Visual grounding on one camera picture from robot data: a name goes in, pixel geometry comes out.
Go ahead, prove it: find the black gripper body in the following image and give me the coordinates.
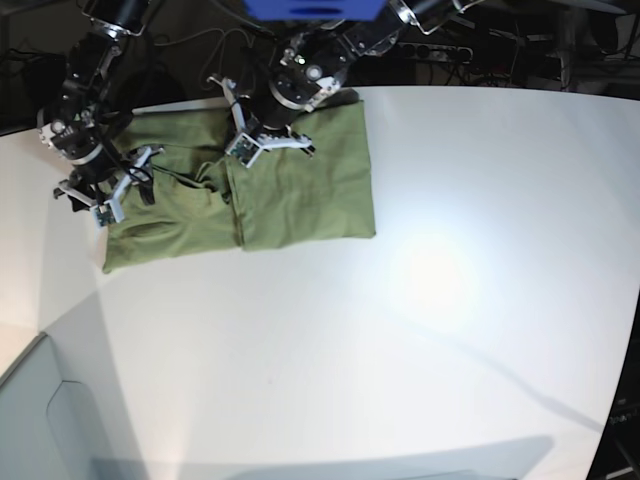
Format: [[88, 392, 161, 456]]
[[74, 147, 120, 186], [249, 92, 303, 131]]

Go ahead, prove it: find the green T-shirt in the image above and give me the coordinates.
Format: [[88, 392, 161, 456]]
[[102, 101, 376, 273]]

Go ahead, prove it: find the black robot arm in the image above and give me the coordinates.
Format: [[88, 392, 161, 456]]
[[38, 1, 165, 226], [52, 1, 474, 184]]

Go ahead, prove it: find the blue box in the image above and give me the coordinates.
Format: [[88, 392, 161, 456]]
[[243, 0, 387, 21]]

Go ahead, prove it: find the black power strip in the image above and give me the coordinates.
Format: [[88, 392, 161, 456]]
[[394, 42, 474, 64]]

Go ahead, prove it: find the grey plastic bin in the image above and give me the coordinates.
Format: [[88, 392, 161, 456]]
[[1, 334, 148, 479]]

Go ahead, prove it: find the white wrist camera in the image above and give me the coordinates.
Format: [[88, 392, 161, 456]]
[[53, 144, 166, 229], [207, 74, 317, 169]]

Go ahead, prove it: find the yellow-green cable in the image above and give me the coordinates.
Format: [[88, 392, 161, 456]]
[[154, 27, 281, 91]]

